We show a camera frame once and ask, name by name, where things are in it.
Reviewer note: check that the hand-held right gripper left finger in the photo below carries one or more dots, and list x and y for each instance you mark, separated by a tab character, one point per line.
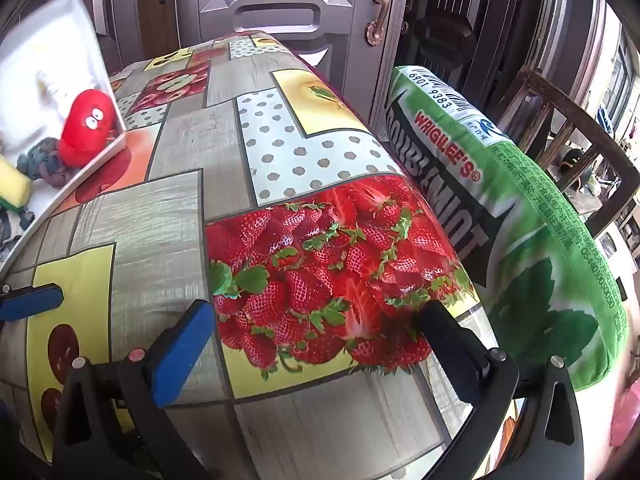
182	355

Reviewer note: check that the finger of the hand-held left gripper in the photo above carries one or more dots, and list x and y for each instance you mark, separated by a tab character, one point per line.
30	302

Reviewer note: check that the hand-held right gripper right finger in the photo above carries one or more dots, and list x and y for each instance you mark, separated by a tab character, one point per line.
452	347

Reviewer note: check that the red plush toy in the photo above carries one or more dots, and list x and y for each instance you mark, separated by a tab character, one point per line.
85	127

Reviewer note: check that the white tray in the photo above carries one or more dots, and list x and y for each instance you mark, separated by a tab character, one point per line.
30	60

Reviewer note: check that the black white patterned cloth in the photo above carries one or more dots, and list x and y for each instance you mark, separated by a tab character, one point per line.
10	227

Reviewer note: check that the yellow green scrub sponge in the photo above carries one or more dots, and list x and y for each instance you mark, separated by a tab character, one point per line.
12	185

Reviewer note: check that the green printed pillow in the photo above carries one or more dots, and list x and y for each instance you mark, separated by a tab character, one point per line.
530	240

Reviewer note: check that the pink plastic bag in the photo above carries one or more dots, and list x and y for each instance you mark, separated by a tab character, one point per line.
627	420

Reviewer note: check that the wooden chair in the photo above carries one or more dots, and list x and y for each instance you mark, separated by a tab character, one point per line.
567	125

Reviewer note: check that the brown metal door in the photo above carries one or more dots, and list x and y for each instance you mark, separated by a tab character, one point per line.
280	10

